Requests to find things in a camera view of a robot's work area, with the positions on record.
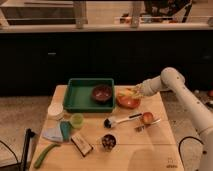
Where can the cup with dark contents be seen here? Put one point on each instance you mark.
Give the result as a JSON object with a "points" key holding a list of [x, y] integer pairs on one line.
{"points": [[108, 141]]}

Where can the yellow banana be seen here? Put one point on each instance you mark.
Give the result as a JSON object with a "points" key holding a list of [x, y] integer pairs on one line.
{"points": [[128, 92]]}

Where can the light green cup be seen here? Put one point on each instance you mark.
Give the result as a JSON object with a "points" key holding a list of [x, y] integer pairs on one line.
{"points": [[76, 120]]}

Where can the small metal fork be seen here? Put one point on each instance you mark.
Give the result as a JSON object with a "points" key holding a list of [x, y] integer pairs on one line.
{"points": [[142, 127]]}

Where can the teal folded cloth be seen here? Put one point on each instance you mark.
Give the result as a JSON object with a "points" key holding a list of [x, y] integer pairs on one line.
{"points": [[65, 128]]}

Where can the red apple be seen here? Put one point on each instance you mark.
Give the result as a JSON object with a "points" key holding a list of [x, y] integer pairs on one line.
{"points": [[147, 118]]}

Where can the orange red bowl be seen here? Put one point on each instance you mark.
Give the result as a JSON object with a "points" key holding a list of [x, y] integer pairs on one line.
{"points": [[127, 102]]}

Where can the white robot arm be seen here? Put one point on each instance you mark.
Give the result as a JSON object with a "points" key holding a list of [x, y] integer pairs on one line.
{"points": [[200, 115]]}

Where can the dark maroon bowl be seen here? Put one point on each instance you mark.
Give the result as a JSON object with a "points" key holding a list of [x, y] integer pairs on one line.
{"points": [[101, 93]]}

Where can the green handled tool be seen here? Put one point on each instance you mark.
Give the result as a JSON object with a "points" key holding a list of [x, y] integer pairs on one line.
{"points": [[41, 157]]}

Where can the light blue cloth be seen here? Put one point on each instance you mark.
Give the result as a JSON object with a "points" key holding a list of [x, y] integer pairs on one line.
{"points": [[53, 134]]}

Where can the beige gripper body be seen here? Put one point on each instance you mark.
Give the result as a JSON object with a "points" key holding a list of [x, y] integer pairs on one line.
{"points": [[139, 90]]}

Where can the green plastic tray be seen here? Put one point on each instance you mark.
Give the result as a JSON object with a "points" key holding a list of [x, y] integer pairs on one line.
{"points": [[78, 96]]}

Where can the black stand left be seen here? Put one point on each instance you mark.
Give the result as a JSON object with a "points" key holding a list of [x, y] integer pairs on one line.
{"points": [[29, 135]]}

